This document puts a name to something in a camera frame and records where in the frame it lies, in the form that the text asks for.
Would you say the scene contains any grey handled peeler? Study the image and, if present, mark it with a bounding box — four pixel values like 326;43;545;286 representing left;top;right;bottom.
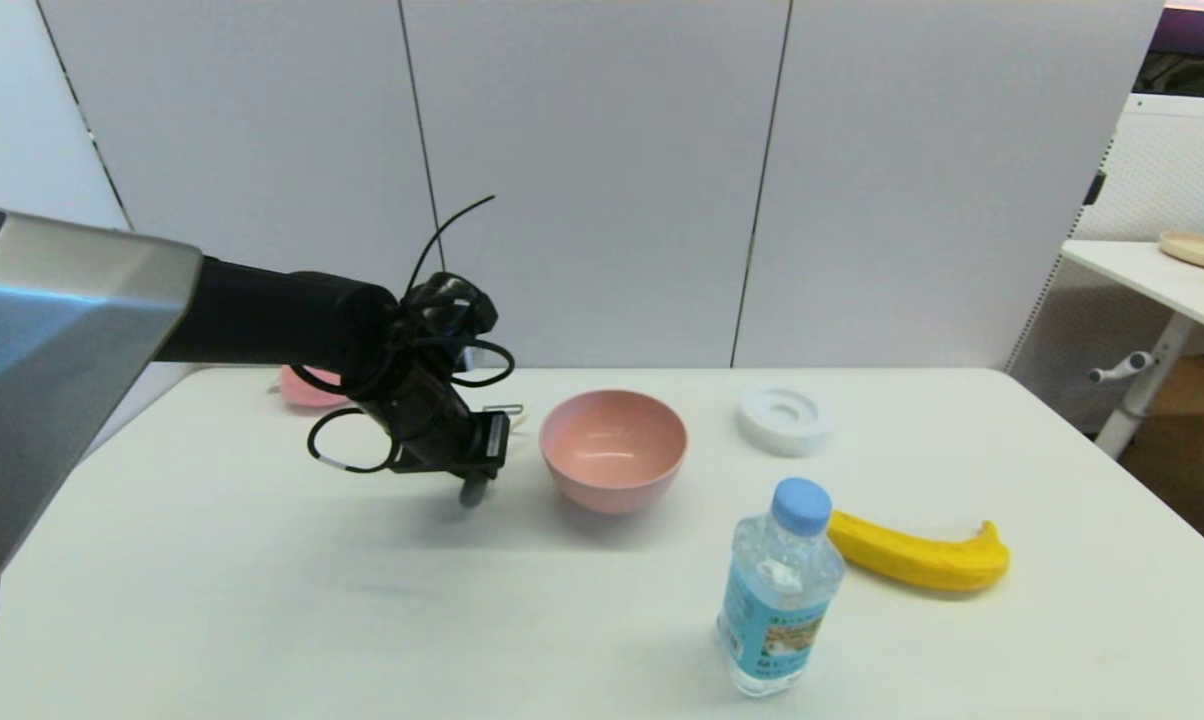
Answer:
459;403;526;509

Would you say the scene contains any pink bowl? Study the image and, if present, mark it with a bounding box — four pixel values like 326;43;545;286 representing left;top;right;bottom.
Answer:
539;390;689;516

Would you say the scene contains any pink peach plush toy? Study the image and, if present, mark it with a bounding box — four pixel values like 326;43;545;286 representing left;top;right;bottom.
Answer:
279;365;355;409

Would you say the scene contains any clear water bottle blue label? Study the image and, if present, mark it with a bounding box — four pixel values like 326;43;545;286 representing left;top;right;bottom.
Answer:
716;477;847;698

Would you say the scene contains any yellow banana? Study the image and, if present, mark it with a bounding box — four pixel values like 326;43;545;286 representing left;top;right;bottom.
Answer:
827;510;1011;593

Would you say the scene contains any white side table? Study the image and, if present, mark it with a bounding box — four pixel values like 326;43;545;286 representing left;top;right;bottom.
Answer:
1060;240;1204;460

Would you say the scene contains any beige plate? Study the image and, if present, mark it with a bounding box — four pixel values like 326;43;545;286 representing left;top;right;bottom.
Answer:
1158;231;1204;271

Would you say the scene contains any white pegboard panel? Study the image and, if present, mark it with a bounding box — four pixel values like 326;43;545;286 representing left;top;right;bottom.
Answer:
1007;93;1204;431

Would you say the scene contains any dark green plant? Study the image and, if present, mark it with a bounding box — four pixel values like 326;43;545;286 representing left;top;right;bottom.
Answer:
1137;50;1204;99

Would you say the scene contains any white round ring holder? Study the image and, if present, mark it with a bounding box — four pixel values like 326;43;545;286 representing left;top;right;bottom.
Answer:
737;386;827;458

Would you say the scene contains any white table crank handle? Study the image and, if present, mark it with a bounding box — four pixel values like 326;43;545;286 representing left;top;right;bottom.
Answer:
1089;351;1159;386

